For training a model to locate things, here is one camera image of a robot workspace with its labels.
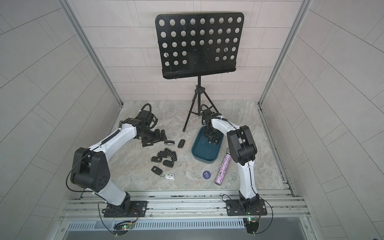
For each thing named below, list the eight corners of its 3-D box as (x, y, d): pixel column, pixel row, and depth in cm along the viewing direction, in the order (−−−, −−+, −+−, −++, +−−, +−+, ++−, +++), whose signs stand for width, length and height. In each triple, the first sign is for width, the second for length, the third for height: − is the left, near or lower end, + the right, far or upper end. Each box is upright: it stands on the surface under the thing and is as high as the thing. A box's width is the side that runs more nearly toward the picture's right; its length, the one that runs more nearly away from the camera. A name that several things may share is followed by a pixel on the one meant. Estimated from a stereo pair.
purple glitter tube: (213, 182, 81) (213, 180, 78) (226, 150, 93) (227, 147, 91) (220, 186, 80) (221, 184, 77) (233, 153, 92) (234, 150, 89)
